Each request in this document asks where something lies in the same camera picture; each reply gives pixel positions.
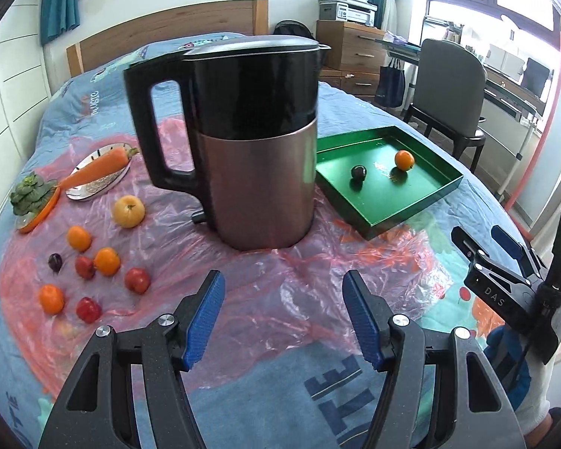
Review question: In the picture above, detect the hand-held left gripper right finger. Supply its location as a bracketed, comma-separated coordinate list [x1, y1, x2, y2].
[342, 270, 527, 449]

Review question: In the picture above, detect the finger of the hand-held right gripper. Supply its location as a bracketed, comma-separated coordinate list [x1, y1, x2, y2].
[451, 226, 502, 273]
[491, 225, 550, 282]

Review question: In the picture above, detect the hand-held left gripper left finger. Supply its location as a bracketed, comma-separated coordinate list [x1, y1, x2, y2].
[37, 270, 226, 449]

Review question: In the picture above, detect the green rectangular tray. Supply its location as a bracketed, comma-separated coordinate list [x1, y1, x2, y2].
[314, 125, 465, 240]

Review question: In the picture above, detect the yellow tomato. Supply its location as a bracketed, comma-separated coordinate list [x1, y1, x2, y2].
[111, 195, 146, 229]

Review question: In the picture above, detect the person's right hand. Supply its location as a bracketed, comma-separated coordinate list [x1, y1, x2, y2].
[485, 326, 551, 436]

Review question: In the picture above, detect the pink plastic sheet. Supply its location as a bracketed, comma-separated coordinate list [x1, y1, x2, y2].
[0, 117, 454, 398]

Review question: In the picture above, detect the blue printed blanket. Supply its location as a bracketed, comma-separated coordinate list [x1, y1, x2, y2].
[0, 32, 557, 449]

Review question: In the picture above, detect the pink hoop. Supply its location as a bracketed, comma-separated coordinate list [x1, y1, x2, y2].
[502, 33, 561, 216]

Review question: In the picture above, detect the glass desk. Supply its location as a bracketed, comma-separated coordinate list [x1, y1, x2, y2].
[376, 33, 545, 122]

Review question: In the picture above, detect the grey chair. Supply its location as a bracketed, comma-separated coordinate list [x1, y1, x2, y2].
[404, 38, 488, 160]

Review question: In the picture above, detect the black monitor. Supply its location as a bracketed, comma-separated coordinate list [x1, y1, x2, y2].
[524, 58, 551, 99]

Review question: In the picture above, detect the silver patterned plate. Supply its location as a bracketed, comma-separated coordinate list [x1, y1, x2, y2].
[64, 143, 132, 202]

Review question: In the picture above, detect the navy tote bag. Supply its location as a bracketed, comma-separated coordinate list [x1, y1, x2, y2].
[374, 58, 407, 108]

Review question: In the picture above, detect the carrot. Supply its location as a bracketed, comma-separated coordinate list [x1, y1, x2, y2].
[58, 146, 140, 191]

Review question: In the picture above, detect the orange oval plate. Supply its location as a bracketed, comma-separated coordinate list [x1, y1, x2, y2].
[16, 187, 61, 235]

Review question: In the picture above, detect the green bok choy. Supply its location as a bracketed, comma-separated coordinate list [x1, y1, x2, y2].
[10, 172, 57, 218]

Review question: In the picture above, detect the wooden drawer cabinet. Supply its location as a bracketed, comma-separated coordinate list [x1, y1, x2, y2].
[315, 20, 389, 99]

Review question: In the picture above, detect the white printer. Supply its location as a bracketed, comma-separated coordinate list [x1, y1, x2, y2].
[318, 0, 378, 27]

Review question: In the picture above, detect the black backpack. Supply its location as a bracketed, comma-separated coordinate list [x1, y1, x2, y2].
[273, 19, 315, 40]

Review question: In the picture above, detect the white wardrobe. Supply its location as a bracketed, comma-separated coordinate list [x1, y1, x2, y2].
[0, 9, 52, 244]

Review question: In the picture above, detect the wooden headboard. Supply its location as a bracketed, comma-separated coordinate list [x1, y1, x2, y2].
[66, 0, 269, 78]

